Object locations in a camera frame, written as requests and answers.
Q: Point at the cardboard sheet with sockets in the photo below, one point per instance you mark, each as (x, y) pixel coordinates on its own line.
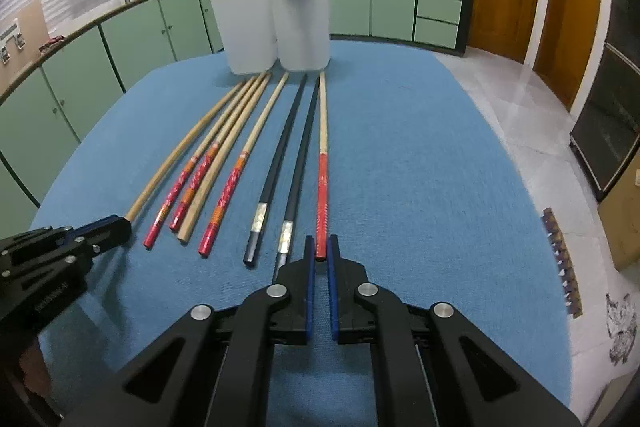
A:
(22, 34)

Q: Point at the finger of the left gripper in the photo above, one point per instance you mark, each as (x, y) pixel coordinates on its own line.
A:
(101, 235)
(16, 254)

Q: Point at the green lower kitchen cabinets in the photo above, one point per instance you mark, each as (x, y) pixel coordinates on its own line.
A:
(52, 103)

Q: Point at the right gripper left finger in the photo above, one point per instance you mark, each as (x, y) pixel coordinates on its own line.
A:
(211, 367)

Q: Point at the white double utensil holder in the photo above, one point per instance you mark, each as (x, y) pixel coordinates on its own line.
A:
(256, 34)

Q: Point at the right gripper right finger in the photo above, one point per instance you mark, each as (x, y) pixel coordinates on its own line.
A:
(432, 367)

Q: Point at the red orange patterned chopstick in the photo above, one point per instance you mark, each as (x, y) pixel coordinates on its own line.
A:
(214, 223)
(190, 167)
(215, 156)

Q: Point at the brown wooden door right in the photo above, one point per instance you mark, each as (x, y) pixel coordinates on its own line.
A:
(566, 44)

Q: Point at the black chopstick silver band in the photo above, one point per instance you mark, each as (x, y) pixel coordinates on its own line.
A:
(264, 202)
(288, 224)

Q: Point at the black glass cabinet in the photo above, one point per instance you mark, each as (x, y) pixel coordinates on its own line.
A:
(606, 134)

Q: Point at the person's left hand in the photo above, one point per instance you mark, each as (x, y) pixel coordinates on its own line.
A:
(32, 374)

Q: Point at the bamboo chopstick red handle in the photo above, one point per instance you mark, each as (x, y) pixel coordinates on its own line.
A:
(323, 174)

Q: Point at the brown studded strip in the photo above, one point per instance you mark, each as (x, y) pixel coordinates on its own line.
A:
(566, 269)

